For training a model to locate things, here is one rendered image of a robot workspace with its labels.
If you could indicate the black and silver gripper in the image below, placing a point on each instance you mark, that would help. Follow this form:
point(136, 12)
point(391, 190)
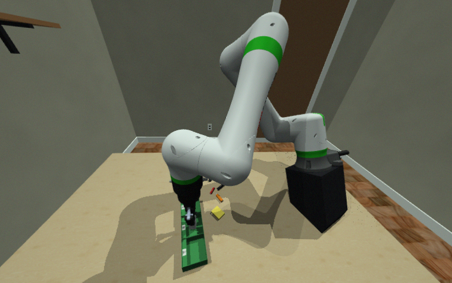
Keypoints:
point(189, 205)

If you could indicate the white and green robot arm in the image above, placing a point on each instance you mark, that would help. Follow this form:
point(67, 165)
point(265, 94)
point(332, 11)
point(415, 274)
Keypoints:
point(251, 64)

